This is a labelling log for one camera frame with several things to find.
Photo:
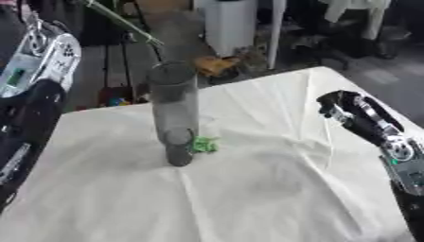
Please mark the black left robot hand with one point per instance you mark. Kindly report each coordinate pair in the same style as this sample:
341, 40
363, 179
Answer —
30, 110

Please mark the white pole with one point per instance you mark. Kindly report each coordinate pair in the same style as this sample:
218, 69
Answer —
276, 31

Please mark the orange brown flower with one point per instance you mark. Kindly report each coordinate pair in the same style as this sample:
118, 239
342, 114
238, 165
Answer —
215, 65

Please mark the white hanging cloth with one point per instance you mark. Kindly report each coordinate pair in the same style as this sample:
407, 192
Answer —
359, 14

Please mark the green flower stem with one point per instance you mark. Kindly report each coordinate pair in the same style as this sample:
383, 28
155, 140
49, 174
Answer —
124, 22

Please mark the colourful small box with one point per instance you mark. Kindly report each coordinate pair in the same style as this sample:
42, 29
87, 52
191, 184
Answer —
116, 97

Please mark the black tripod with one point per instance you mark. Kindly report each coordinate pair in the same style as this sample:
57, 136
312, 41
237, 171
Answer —
126, 60

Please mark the grey transparent cylinder vase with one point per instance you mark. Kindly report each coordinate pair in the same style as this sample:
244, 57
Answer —
174, 104

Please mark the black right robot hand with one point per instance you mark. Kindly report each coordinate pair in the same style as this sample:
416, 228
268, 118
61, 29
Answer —
361, 113

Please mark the white cabinet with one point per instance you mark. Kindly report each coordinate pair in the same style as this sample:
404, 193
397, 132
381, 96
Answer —
231, 25

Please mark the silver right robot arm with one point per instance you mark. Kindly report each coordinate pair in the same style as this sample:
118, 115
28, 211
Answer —
408, 176

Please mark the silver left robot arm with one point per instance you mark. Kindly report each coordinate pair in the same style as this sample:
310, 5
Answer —
47, 60

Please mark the small green crumpled leaf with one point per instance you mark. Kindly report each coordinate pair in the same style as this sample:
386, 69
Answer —
204, 145

